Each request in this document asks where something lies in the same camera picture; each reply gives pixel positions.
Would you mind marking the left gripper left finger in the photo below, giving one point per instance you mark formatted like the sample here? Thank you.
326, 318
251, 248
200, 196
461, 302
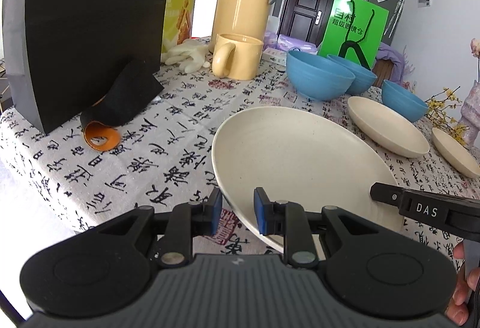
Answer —
188, 221

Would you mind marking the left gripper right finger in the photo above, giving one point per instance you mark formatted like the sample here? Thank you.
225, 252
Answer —
289, 220

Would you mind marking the large cream plate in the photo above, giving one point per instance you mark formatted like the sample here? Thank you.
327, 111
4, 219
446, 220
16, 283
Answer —
297, 156

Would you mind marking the blue bowl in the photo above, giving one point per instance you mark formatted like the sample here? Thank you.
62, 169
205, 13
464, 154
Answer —
402, 101
364, 78
316, 77

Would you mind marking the person's right hand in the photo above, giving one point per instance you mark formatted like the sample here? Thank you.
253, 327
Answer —
457, 307

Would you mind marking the calligraphy tablecloth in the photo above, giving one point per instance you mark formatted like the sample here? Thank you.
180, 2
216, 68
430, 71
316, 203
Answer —
164, 155

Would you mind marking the yellow flower branch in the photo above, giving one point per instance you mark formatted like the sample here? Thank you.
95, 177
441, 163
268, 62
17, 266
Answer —
438, 107

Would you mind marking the pink textured vase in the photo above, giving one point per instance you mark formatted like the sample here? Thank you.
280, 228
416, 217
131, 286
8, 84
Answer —
470, 115

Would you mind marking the orange tape roll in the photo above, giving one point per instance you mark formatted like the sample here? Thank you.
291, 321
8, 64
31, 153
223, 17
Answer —
101, 137

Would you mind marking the white rubber gloves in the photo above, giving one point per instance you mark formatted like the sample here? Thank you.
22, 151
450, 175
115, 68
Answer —
190, 56

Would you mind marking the yellow mug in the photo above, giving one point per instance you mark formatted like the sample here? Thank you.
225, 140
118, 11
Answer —
236, 56

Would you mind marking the wooden chair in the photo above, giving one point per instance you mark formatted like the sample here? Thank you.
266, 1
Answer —
382, 69

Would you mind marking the dried pink roses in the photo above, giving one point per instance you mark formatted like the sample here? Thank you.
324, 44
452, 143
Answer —
475, 50

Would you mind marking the purple plastic package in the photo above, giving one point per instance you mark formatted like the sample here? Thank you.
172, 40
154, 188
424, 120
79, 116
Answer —
285, 43

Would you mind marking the green paper bag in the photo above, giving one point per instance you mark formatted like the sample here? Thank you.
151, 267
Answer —
354, 31

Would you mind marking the yellow-green snack box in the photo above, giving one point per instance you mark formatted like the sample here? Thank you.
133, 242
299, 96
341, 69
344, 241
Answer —
178, 23

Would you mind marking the black paper bag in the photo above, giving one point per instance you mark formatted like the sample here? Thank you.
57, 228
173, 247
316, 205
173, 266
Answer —
96, 59

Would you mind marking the dark brown door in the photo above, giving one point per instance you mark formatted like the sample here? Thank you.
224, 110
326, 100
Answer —
305, 19

